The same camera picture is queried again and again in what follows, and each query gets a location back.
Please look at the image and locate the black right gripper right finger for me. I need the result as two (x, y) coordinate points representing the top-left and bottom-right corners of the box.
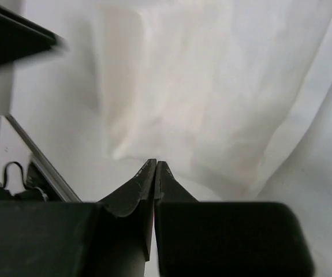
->
(154, 162), (315, 276)

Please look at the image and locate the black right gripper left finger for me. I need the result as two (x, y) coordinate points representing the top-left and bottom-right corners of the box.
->
(0, 159), (156, 276)

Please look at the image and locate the white pleated skirt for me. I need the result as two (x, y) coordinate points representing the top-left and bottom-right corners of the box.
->
(12, 1), (332, 200)

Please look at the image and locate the aluminium table rail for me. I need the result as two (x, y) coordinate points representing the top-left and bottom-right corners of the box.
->
(5, 114), (81, 202)

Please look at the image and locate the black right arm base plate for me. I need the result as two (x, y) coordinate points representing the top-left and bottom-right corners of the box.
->
(26, 162), (64, 202)

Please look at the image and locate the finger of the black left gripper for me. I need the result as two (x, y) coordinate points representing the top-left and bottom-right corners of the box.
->
(0, 5), (63, 66)

